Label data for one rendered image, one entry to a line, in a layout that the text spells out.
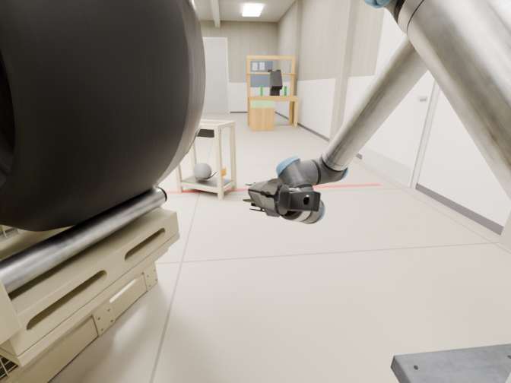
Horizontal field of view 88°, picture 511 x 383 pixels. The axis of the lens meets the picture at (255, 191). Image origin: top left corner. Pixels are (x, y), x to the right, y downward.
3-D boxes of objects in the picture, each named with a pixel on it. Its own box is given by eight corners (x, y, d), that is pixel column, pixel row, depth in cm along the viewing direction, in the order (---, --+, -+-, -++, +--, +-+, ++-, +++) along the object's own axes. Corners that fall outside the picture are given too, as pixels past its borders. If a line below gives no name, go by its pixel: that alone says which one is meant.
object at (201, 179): (221, 200, 285) (217, 125, 255) (177, 191, 307) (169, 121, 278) (236, 189, 314) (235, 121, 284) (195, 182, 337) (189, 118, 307)
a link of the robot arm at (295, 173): (299, 166, 95) (312, 196, 90) (270, 172, 91) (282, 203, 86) (309, 150, 87) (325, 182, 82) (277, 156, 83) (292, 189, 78)
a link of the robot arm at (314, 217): (295, 203, 90) (306, 229, 86) (277, 197, 80) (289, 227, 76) (319, 190, 86) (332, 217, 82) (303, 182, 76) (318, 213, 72)
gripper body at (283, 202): (247, 210, 65) (272, 215, 75) (277, 214, 60) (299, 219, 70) (252, 180, 66) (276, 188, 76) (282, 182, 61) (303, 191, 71)
